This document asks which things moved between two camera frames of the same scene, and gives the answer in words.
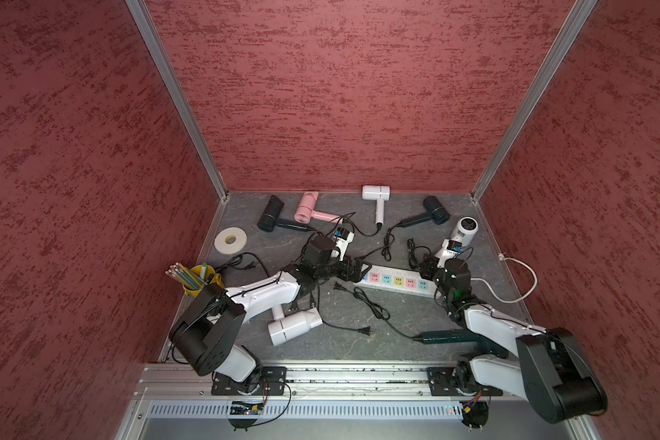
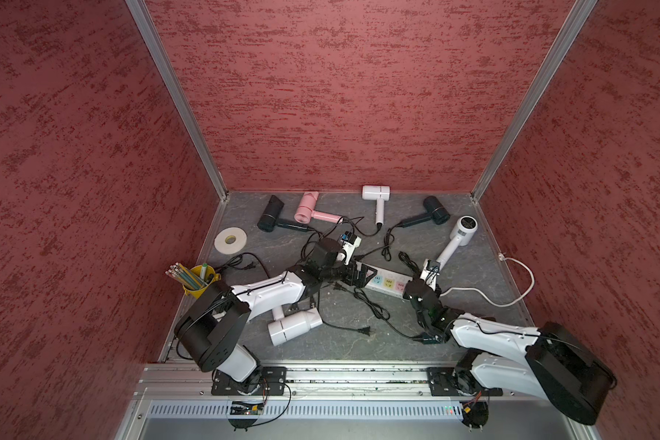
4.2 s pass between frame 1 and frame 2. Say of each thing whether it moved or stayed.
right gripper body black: moved
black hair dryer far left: stayed
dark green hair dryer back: stayed
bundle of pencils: stayed
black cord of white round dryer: moved
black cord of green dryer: stayed
